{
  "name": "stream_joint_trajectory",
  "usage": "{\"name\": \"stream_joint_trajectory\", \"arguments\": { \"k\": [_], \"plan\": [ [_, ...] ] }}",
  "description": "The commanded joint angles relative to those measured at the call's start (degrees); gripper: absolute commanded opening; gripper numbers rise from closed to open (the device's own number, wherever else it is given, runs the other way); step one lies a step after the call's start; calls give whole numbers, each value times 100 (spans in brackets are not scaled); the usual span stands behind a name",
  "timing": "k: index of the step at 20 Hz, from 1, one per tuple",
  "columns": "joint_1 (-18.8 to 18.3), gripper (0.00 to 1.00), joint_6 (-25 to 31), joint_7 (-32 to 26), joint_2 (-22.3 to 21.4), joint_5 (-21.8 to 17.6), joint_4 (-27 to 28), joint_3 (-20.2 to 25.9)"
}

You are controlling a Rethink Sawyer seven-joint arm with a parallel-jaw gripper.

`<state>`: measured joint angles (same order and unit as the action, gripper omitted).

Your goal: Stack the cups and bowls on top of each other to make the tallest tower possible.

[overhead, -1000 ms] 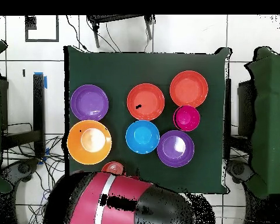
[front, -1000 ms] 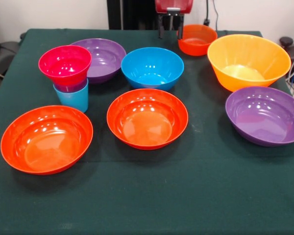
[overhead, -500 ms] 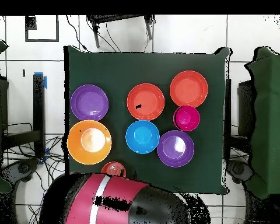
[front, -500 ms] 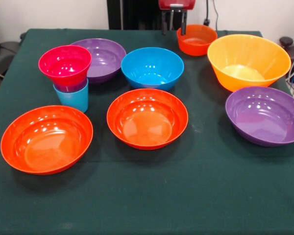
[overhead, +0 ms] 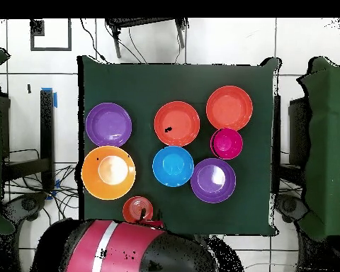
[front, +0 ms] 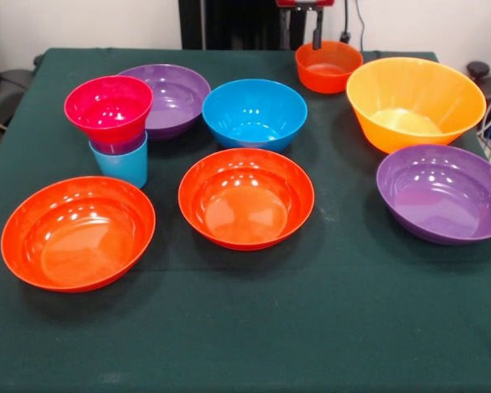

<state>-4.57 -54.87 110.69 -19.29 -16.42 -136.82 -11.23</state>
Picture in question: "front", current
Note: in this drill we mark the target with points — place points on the large yellow-orange bowl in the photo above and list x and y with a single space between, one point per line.
413 90

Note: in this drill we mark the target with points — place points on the pink plastic bowl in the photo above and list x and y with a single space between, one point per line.
106 106

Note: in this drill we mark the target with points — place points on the blue plastic cup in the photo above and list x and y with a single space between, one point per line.
122 168

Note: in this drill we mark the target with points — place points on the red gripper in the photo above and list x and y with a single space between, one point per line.
286 2

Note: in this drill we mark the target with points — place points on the small deep orange bowl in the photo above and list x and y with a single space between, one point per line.
327 78

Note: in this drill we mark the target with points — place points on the purple plastic cup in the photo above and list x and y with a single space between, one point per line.
118 146

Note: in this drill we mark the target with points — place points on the dark green tablecloth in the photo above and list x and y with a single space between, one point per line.
229 307

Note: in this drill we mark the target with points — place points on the blue plastic bowl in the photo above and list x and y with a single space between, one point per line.
253 110

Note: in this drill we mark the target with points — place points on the wide red-orange bowl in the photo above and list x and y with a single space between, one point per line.
77 241
245 204

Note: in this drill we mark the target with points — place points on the purple plastic bowl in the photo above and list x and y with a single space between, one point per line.
442 196
176 98

